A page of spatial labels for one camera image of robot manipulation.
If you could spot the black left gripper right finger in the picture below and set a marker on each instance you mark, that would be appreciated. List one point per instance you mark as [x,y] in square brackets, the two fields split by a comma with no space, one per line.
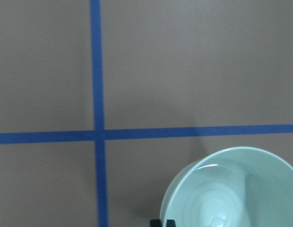
[170,223]

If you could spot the mint green bowl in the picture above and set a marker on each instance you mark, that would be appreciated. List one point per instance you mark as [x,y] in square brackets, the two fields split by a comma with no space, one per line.
[235,187]

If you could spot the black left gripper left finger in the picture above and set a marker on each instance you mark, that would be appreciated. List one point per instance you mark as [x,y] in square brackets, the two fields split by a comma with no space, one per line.
[155,223]

